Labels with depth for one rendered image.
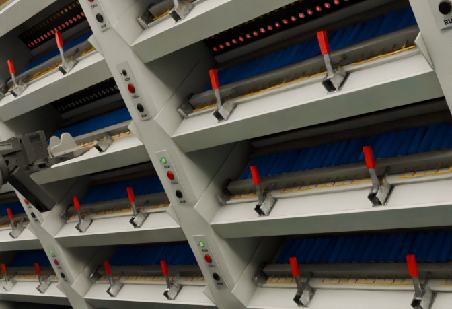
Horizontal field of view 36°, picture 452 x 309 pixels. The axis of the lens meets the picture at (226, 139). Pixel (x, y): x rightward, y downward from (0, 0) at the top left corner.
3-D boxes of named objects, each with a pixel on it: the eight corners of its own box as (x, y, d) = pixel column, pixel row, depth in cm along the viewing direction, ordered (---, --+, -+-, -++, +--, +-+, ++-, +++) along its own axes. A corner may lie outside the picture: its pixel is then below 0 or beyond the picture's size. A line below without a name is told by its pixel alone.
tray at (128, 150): (157, 159, 146) (128, 127, 142) (33, 186, 191) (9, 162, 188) (204, 95, 156) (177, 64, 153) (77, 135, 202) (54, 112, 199)
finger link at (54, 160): (74, 150, 147) (36, 162, 142) (77, 157, 147) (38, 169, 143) (67, 152, 151) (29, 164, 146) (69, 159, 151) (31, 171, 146)
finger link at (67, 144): (87, 126, 151) (47, 136, 146) (95, 151, 151) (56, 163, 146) (81, 127, 154) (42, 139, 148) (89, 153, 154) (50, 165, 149)
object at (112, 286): (229, 318, 152) (190, 279, 147) (93, 307, 198) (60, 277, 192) (270, 246, 163) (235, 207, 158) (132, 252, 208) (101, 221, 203)
